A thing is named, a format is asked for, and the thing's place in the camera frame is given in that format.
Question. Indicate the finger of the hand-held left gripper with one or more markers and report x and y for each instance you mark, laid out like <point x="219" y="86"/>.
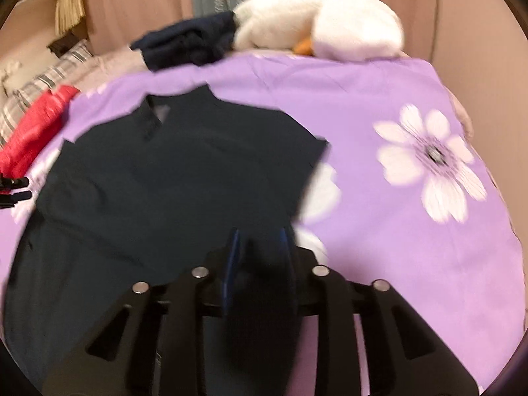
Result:
<point x="14" y="182"/>
<point x="16" y="200"/>

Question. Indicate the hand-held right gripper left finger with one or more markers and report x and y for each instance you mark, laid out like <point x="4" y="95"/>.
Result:
<point x="229" y="264"/>

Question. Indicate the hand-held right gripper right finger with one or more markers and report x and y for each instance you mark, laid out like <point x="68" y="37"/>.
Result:
<point x="285" y="255"/>

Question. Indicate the dark navy garment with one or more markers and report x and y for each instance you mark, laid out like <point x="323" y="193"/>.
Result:
<point x="165" y="173"/>

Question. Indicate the folded navy clothes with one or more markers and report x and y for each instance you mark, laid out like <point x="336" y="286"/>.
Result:
<point x="185" y="41"/>

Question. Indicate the red down jacket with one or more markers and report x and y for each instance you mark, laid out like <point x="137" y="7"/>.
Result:
<point x="33" y="128"/>

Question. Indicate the plaid pillow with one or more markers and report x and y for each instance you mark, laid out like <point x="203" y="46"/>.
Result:
<point x="49" y="74"/>

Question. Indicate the small dark cloth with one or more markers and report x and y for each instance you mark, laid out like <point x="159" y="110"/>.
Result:
<point x="66" y="43"/>

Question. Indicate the pinkish grey bedsheet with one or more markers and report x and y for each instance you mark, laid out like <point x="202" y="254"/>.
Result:
<point x="115" y="66"/>

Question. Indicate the beige tassel hanging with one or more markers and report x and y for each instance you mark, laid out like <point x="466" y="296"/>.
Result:
<point x="70" y="6"/>

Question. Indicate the purple floral blanket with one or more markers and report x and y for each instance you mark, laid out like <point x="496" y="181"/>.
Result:
<point x="371" y="90"/>

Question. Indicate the pink curtain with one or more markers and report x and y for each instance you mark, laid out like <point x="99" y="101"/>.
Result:
<point x="136" y="0"/>

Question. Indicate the white plush goose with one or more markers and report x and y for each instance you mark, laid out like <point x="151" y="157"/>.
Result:
<point x="321" y="16"/>

